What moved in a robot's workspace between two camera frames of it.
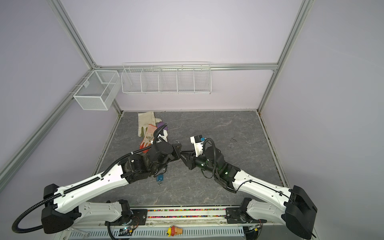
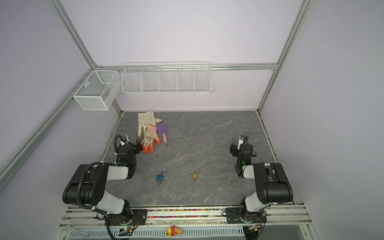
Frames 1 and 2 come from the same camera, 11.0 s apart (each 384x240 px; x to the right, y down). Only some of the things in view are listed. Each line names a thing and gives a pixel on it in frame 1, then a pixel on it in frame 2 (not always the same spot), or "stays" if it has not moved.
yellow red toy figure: (173, 230) stays
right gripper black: (192, 162) -> (234, 150)
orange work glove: (149, 137) stays
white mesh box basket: (97, 89) stays
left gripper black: (176, 154) -> (138, 147)
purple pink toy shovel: (160, 123) stays
